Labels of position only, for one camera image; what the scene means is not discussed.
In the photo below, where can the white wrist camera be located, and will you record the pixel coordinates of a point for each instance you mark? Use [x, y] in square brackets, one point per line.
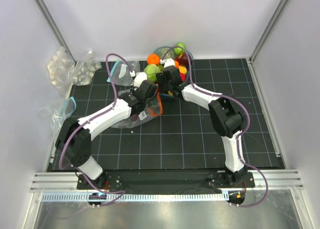
[139, 78]
[167, 62]

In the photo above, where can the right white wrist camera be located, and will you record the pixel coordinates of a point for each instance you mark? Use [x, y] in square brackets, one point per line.
[167, 62]

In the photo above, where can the clear bag with orange zipper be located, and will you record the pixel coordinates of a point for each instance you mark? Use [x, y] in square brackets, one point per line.
[154, 109]

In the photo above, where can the bag of white pieces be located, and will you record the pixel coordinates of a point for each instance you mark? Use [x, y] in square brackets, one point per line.
[61, 69]
[85, 69]

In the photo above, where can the dark red plum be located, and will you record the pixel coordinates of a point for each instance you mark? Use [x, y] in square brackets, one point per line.
[183, 60]

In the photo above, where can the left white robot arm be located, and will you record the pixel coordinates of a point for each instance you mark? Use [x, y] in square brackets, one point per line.
[76, 135]

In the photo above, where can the red apple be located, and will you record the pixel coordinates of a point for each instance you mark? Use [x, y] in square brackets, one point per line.
[183, 77]

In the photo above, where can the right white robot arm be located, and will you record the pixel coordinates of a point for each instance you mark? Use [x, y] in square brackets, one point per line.
[229, 118]

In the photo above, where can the orange fruit centre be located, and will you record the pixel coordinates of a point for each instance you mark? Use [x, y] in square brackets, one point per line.
[176, 64]

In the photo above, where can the clear bag with blue zipper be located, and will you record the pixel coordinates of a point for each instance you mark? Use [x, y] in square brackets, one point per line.
[120, 72]

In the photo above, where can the teal fruit bowl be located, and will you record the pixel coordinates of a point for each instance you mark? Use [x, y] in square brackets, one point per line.
[163, 95]

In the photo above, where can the crumpled clear bag blue zipper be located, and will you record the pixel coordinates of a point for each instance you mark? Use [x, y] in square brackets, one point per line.
[56, 113]

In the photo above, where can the small green cabbage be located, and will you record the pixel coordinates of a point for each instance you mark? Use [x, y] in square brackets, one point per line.
[179, 48]

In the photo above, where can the grey green melon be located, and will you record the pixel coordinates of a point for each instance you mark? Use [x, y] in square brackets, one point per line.
[165, 53]

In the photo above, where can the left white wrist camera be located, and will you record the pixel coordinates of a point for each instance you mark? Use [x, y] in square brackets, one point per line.
[139, 78]

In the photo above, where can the orange fruit left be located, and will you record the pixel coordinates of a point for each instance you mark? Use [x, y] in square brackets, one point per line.
[153, 59]

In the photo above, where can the aluminium cable rail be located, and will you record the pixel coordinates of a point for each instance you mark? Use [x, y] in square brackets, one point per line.
[91, 197]

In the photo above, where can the large green cabbage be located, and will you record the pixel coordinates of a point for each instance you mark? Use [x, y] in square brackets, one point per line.
[151, 70]

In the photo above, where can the orange fruit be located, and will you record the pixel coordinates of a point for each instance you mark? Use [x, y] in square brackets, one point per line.
[153, 59]
[176, 64]

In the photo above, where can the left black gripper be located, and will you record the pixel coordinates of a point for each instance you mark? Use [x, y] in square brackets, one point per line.
[133, 90]

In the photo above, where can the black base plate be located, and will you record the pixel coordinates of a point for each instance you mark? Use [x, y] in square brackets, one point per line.
[171, 181]

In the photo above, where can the black grid mat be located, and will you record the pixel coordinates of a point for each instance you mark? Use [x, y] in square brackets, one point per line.
[183, 137]

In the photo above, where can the yellow fruit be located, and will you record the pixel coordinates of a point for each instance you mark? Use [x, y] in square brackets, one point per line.
[182, 69]

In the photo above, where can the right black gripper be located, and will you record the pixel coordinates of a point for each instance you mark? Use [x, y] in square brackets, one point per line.
[160, 79]

